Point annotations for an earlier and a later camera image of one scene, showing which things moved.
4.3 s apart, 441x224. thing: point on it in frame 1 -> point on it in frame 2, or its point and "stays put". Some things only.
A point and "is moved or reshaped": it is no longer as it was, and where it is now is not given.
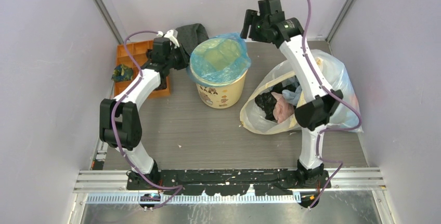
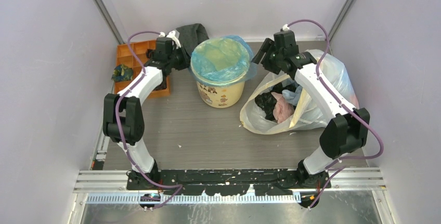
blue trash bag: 222,60 is moved or reshaped
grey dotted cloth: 190,36 stays put
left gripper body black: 177,60 stays put
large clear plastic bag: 269,105 stays put
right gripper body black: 256,30 -> 271,60
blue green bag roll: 122,73 stays put
